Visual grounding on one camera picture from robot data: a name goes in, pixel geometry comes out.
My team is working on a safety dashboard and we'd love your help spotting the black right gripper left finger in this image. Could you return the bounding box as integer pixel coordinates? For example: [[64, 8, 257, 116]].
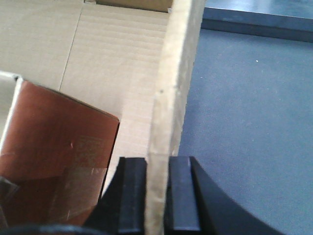
[[84, 157, 147, 233]]

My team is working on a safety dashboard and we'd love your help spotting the black metal frame rail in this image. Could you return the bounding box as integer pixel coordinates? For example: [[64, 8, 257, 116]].
[[201, 7, 313, 43]]

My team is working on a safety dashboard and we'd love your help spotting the red-brown product box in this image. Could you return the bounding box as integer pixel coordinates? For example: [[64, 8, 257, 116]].
[[0, 75, 119, 227]]

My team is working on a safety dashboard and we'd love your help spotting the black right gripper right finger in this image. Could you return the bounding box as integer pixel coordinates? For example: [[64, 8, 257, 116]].
[[164, 157, 280, 235]]

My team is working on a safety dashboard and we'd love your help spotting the torn brown cardboard box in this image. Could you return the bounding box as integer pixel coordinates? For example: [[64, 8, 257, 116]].
[[0, 0, 205, 235]]

